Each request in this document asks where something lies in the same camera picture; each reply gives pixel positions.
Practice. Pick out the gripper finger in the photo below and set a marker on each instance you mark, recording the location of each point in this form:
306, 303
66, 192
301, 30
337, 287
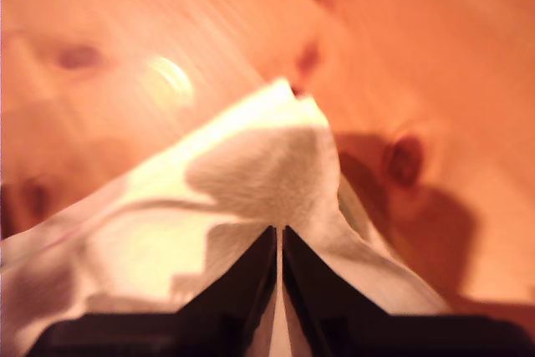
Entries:
326, 307
234, 307

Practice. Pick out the cream tea towel pink trim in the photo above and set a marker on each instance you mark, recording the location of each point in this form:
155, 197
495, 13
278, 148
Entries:
259, 164

